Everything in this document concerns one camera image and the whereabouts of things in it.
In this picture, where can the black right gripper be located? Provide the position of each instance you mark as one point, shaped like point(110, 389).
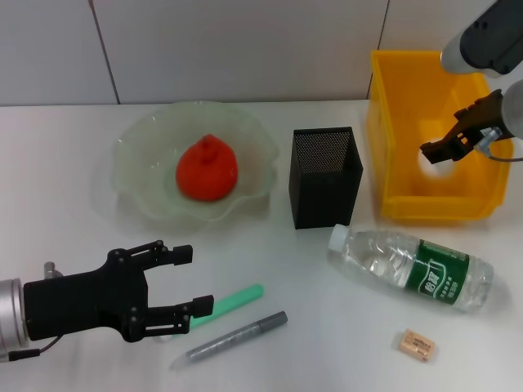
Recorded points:
point(482, 118)

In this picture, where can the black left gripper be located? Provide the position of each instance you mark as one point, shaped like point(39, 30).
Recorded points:
point(81, 298)

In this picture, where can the white paper ball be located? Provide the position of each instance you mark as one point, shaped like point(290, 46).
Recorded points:
point(437, 169)

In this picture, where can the green pen white cap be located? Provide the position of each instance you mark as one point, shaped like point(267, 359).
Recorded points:
point(241, 296)

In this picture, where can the grey marker pen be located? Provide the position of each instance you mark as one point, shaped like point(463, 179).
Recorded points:
point(229, 339)

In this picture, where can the red knitted toy orange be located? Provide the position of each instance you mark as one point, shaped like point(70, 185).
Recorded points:
point(206, 171)

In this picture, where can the clear water bottle green label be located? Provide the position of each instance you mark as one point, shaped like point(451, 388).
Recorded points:
point(392, 261)

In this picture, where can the black mesh pen holder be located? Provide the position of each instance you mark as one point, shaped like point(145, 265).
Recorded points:
point(323, 200)

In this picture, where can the clear glass fruit plate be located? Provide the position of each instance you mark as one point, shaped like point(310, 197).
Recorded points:
point(245, 134)

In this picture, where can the beige eraser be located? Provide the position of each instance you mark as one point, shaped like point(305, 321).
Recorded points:
point(417, 345)

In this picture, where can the yellow plastic storage bin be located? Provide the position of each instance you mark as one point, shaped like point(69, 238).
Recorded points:
point(408, 102)

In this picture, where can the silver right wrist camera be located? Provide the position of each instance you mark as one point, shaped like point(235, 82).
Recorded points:
point(490, 36)

